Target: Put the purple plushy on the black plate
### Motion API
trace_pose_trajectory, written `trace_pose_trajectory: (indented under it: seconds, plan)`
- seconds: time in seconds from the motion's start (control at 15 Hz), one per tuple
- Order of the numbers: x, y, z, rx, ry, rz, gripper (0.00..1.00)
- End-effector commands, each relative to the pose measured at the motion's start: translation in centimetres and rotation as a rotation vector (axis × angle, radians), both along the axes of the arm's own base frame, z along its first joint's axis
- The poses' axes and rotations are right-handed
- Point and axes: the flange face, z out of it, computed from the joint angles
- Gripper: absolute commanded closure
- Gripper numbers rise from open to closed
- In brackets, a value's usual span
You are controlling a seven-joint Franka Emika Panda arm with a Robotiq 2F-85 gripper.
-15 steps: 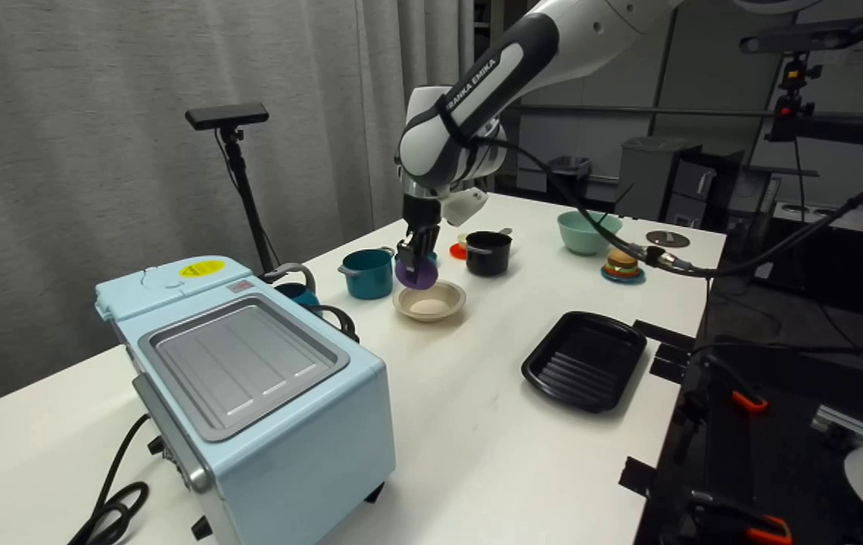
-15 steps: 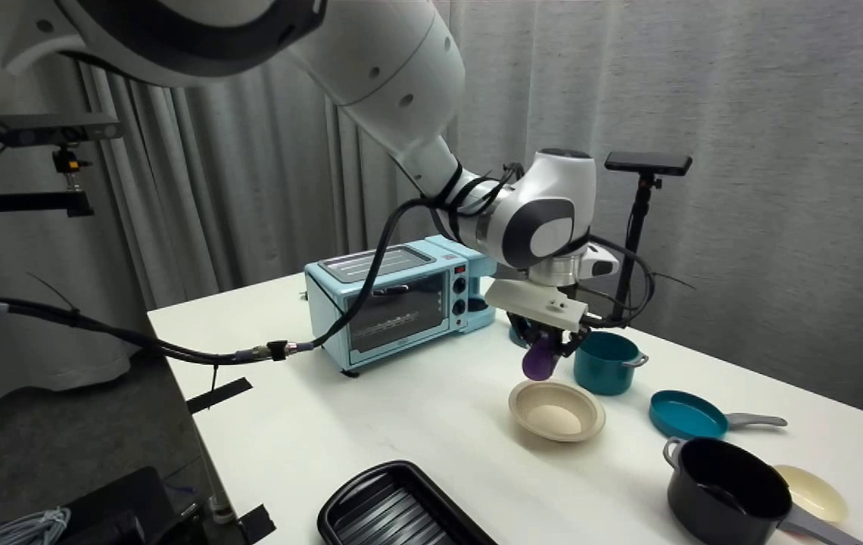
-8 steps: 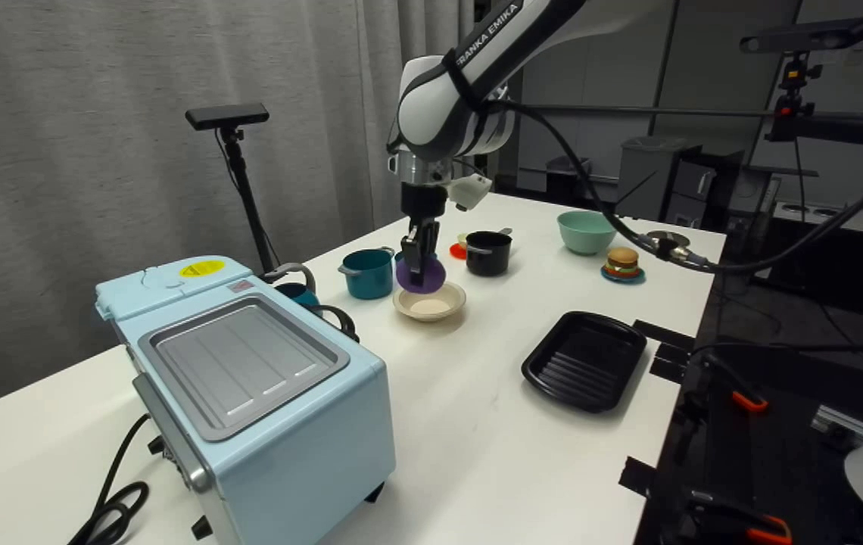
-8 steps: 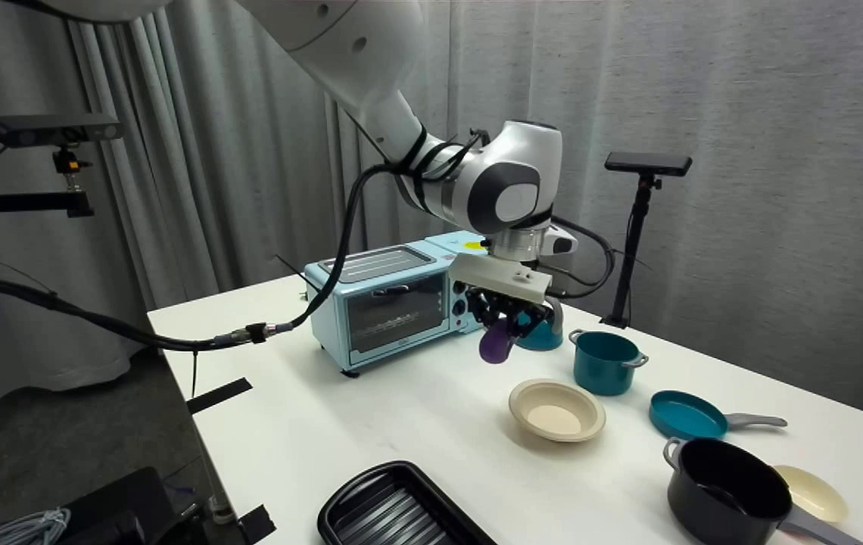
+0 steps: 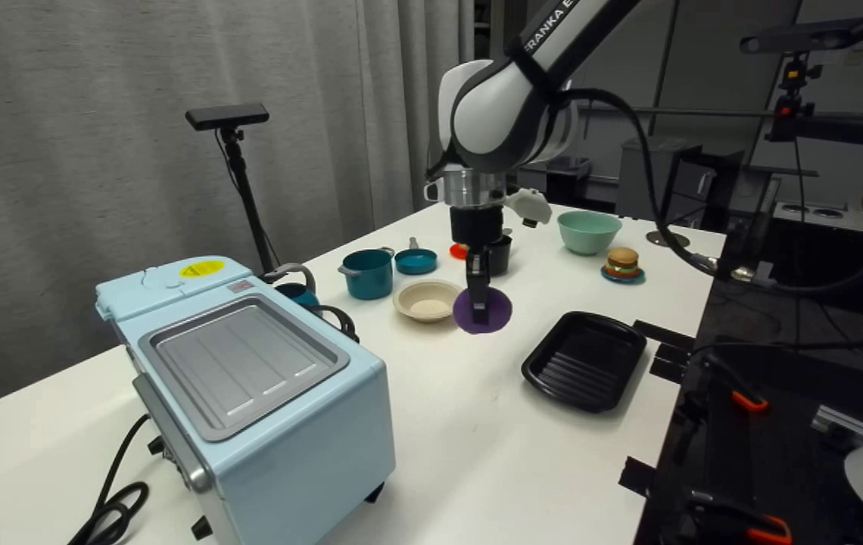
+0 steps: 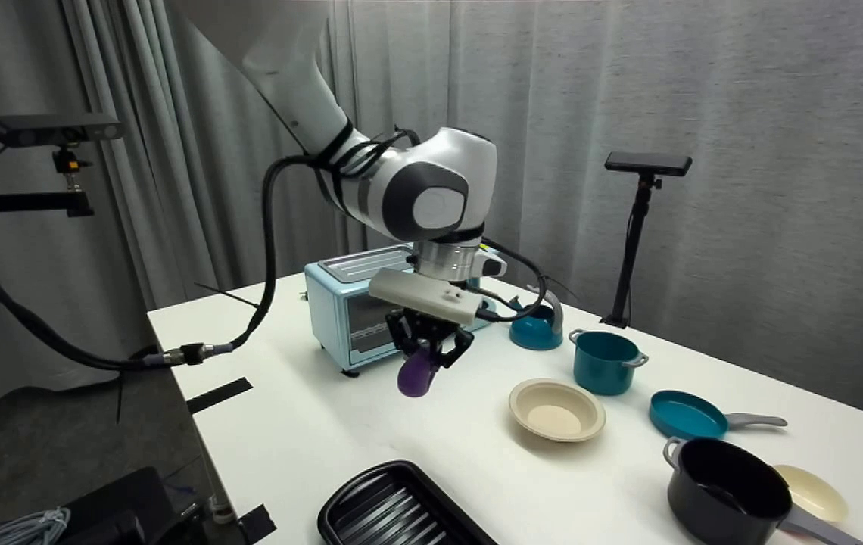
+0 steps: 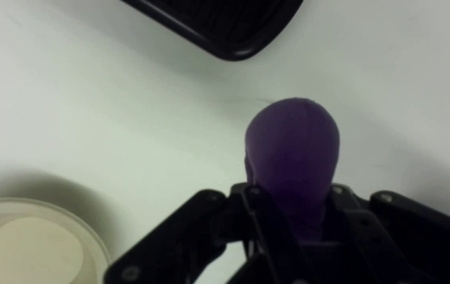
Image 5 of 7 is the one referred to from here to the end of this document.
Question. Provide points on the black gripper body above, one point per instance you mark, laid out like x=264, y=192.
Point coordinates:
x=475, y=228

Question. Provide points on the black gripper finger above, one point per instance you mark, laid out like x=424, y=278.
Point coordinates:
x=472, y=282
x=492, y=282

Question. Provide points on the purple plushy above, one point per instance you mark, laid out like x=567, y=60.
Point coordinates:
x=462, y=313

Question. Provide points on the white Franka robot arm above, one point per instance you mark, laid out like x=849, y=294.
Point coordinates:
x=525, y=93

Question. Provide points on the black ridged tray plate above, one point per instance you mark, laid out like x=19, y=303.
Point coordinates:
x=583, y=360

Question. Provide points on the toy burger on blue plate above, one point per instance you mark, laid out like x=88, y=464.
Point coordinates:
x=620, y=265

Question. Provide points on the small orange toy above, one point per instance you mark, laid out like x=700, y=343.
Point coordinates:
x=457, y=251

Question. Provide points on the cream bowl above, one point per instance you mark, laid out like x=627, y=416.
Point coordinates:
x=424, y=302

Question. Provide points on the teal toy frying pan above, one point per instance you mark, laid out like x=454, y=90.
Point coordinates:
x=415, y=262

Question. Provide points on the teal toy pot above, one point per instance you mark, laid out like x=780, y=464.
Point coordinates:
x=366, y=272

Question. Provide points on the mint green bowl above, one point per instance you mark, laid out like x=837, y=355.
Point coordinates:
x=589, y=230

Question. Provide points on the teal toy kettle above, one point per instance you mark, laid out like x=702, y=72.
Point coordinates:
x=296, y=293

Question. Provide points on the black stand with crossbar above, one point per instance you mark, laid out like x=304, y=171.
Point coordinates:
x=236, y=171

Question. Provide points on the light blue toaster oven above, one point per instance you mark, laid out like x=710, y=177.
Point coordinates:
x=250, y=403

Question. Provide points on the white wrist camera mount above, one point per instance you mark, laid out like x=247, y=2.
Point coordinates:
x=532, y=203

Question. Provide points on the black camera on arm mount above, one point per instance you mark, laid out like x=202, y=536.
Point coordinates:
x=802, y=34

